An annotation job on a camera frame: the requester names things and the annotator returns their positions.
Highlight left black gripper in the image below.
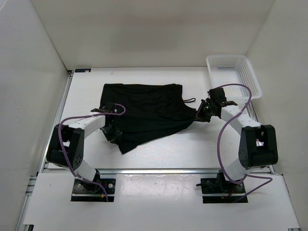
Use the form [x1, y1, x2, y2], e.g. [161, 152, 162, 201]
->
[100, 121, 122, 144]

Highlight black shorts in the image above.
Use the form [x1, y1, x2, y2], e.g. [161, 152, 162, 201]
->
[100, 84, 197, 154]

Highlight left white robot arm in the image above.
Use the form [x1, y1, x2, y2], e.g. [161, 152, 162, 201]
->
[46, 103, 126, 193]

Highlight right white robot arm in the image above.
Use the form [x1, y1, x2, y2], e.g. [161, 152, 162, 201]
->
[196, 84, 278, 193]

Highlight white plastic basket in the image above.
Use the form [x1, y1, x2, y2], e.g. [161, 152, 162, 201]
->
[206, 54, 262, 103]

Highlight small blue label sticker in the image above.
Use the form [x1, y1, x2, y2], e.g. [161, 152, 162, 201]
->
[75, 68, 91, 73]

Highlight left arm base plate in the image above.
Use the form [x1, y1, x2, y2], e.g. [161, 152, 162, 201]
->
[71, 178, 116, 202]

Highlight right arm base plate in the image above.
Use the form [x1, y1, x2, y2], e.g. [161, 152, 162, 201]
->
[196, 171, 248, 204]

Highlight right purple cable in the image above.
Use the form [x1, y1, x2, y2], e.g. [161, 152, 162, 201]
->
[218, 84, 274, 202]

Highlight aluminium frame rail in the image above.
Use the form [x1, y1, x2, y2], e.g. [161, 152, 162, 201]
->
[14, 69, 301, 231]

